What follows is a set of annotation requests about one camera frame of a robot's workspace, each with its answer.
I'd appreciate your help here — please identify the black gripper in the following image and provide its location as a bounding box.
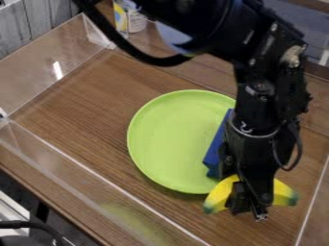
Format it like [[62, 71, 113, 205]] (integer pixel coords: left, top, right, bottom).
[[218, 119, 297, 222]]

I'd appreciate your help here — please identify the yellow toy banana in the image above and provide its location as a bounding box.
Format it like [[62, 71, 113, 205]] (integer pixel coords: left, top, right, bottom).
[[204, 175, 299, 214]]

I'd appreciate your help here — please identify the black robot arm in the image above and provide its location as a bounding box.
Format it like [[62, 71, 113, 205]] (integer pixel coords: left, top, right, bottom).
[[74, 0, 313, 220]]

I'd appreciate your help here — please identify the green round plate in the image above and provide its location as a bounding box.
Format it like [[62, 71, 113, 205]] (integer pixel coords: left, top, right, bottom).
[[126, 89, 236, 194]]

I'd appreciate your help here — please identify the blue star-shaped block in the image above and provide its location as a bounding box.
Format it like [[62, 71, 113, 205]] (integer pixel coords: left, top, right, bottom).
[[204, 109, 233, 179]]

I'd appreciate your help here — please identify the white labelled container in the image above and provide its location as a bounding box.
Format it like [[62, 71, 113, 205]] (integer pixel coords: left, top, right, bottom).
[[114, 0, 149, 34]]

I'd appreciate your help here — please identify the black cable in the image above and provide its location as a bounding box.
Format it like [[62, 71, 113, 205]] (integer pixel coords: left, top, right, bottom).
[[0, 220, 66, 246]]

